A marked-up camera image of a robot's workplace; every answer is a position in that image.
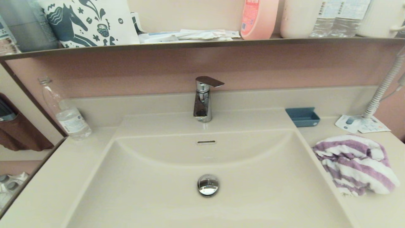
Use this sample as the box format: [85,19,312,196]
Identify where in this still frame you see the long white sachet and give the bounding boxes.
[180,29,227,41]

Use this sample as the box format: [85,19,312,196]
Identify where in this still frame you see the white coiled hose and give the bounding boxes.
[363,47,405,119]

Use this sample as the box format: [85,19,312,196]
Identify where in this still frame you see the clear wrapped bottles pack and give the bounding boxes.
[0,172,29,211]

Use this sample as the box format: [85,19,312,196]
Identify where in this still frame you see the white printed leaflet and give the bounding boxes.
[358,116,391,133]

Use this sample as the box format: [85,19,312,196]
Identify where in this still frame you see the clear plastic water bottle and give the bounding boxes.
[308,0,337,38]
[329,0,371,38]
[38,76,92,141]

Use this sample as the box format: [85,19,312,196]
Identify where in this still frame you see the white paper leaflets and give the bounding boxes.
[335,114,364,133]

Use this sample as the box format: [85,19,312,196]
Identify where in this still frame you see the clear printed packet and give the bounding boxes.
[0,14,21,57]

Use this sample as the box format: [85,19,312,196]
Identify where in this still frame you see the thin white cable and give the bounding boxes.
[378,84,405,102]

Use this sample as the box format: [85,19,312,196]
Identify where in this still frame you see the beige wash basin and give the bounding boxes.
[59,109,359,228]

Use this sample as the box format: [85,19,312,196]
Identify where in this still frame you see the white cream container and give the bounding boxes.
[280,0,323,39]

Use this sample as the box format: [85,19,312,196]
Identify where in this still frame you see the flat white packet blue stripe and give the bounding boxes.
[139,31,181,44]

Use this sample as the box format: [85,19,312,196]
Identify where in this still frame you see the blue soap dish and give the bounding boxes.
[285,107,321,128]

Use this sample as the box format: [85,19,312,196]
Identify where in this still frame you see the chrome faucet body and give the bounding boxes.
[193,82,212,123]

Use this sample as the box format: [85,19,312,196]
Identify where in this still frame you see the white ribbed mug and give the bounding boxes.
[356,0,405,38]

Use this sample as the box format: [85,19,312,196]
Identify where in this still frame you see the chrome faucet lever handle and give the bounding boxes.
[195,76,225,88]

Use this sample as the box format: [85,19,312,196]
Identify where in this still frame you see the dark grey item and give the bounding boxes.
[0,100,18,123]

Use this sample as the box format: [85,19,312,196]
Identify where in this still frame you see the white bag blue horse print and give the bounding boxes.
[37,0,140,49]

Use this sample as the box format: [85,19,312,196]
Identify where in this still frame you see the brown shelf ledge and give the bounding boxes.
[0,34,405,61]

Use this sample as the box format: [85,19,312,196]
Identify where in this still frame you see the pink plastic bottle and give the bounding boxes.
[240,0,279,41]

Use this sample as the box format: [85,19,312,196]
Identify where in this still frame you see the purple white striped towel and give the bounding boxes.
[312,135,400,197]

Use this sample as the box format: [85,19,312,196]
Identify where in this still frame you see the chrome drain stopper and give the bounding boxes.
[197,174,220,198]

